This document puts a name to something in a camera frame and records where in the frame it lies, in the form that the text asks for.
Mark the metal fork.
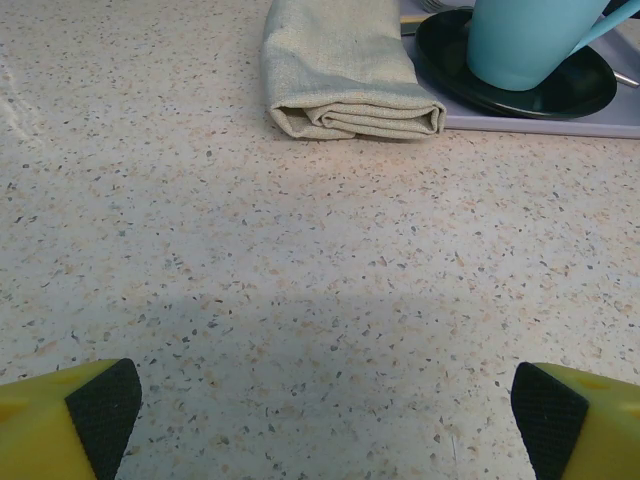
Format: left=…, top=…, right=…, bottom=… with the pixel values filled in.
left=418, top=0, right=474, bottom=14

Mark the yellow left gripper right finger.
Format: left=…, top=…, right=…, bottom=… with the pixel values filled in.
left=510, top=361, right=640, bottom=480

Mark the light blue mug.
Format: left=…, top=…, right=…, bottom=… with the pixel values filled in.
left=465, top=0, right=640, bottom=92

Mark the lavender tray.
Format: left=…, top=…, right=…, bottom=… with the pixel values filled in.
left=399, top=0, right=640, bottom=140

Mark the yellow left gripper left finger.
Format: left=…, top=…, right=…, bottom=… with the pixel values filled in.
left=0, top=358, right=144, bottom=480

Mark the folded beige cloth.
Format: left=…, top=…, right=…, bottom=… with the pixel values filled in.
left=260, top=0, right=448, bottom=141

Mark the black saucer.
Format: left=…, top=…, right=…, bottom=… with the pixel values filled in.
left=413, top=8, right=619, bottom=121

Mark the metal spoon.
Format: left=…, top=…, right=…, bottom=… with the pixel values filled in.
left=613, top=69, right=640, bottom=92

